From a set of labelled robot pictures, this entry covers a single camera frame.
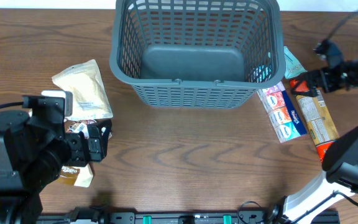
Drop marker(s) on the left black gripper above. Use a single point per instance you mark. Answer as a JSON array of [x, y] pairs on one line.
[[92, 146]]

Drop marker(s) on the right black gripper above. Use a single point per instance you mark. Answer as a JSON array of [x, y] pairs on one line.
[[327, 85]]

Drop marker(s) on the teal snack packet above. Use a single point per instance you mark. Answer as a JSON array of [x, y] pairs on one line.
[[293, 65]]

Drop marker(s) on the beige pouch with label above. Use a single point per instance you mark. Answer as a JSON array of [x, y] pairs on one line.
[[84, 81]]

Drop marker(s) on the tissue multipack blue side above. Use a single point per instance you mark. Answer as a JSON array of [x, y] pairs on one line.
[[283, 116]]

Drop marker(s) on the orange cracker sleeve pack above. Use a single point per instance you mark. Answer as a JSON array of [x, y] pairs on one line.
[[319, 122]]

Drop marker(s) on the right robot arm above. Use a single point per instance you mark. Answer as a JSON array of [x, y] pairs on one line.
[[338, 178]]

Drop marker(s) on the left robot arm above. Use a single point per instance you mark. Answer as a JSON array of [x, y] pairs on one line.
[[33, 150]]

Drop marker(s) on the brown cookie snack pouch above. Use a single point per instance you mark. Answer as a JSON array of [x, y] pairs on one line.
[[78, 176]]

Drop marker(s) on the grey plastic lattice basket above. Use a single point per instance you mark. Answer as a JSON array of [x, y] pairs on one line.
[[197, 53]]

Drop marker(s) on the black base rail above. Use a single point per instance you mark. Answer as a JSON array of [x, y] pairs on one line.
[[92, 215]]

